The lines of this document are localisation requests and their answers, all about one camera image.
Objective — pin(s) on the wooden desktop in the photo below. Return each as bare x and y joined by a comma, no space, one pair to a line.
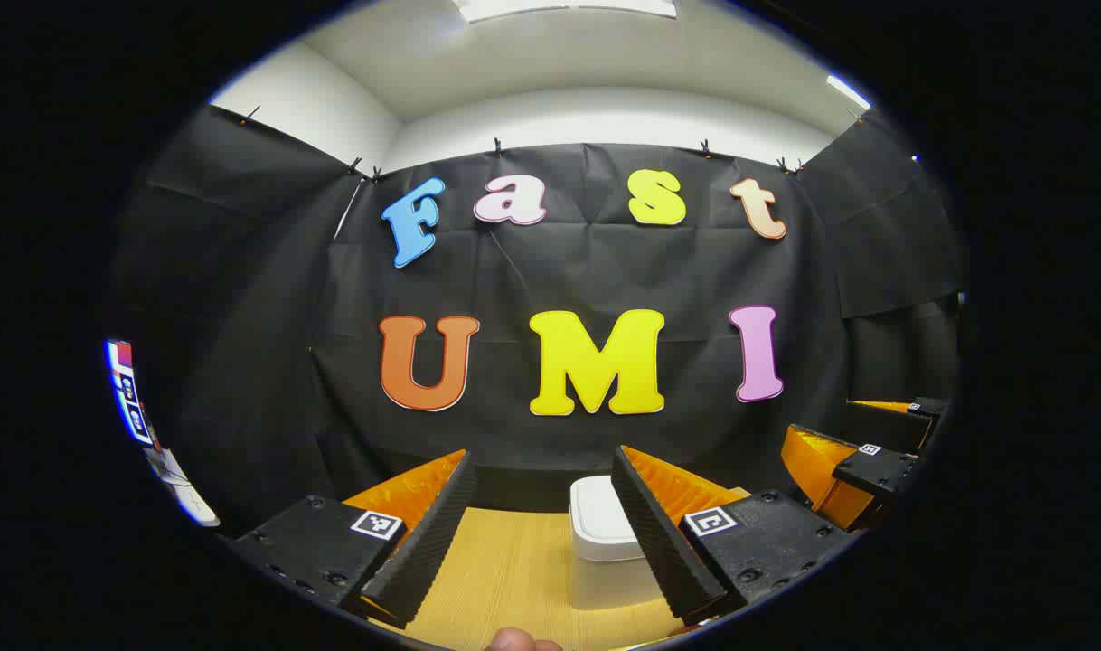
505,579

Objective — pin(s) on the black backdrop cloth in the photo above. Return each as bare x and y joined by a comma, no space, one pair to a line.
559,262

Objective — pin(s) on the thin white rod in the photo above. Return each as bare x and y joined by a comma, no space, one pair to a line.
350,208

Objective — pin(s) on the white desktop garbage bin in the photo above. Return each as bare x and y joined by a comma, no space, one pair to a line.
600,524

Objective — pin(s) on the large ceiling light panel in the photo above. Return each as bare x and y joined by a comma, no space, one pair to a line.
559,7

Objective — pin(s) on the row of black cloth clips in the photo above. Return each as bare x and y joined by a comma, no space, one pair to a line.
497,147

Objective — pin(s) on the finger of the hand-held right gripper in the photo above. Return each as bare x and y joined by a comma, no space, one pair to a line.
876,472
926,409

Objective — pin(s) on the colourful wall poster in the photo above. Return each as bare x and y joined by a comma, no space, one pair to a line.
126,389

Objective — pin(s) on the small ceiling light strip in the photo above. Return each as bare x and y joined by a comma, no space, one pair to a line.
847,90

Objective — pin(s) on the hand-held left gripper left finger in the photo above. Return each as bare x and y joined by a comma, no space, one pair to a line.
433,533

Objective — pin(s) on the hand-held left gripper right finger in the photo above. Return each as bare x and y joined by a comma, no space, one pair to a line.
659,533

